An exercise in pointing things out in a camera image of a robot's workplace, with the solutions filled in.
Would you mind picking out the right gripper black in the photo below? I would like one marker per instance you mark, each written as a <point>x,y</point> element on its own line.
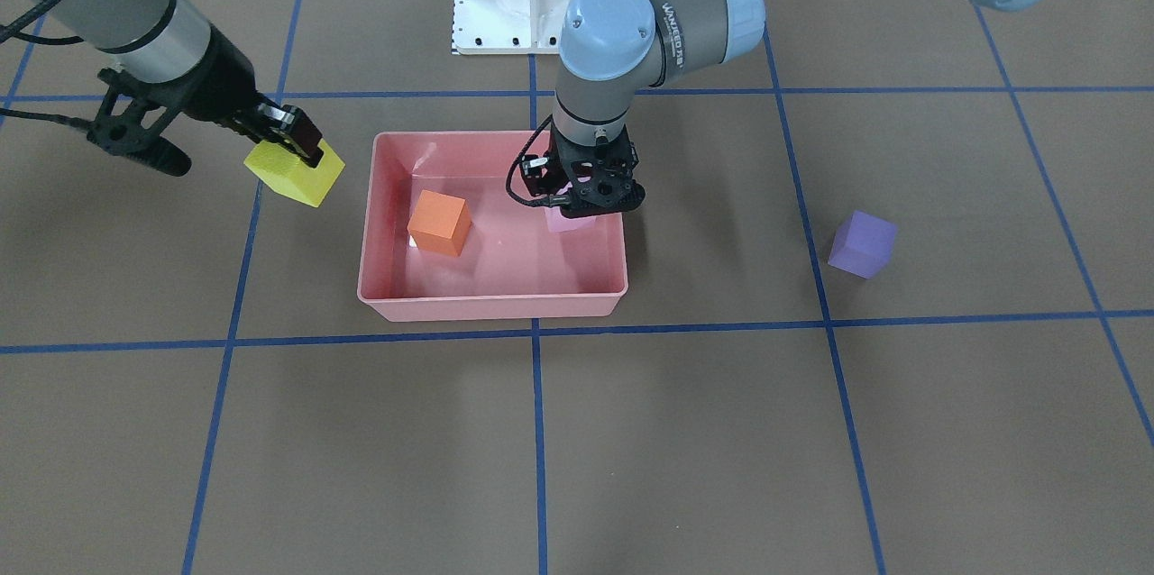
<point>219,86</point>

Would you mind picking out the yellow foam block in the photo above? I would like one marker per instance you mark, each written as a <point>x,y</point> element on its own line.
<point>288,175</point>

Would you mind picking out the orange foam block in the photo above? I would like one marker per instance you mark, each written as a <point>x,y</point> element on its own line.
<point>440,223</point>

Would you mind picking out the pink foam block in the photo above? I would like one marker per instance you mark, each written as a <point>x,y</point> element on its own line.
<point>556,222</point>

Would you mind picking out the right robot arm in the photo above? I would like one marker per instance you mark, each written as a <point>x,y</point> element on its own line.
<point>169,60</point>

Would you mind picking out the pink plastic bin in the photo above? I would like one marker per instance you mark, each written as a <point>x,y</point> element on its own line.
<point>512,266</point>

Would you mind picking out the purple foam block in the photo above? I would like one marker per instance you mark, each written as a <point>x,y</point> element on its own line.
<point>863,245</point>

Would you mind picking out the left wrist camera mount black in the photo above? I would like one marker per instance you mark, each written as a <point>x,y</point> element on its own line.
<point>579,180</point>

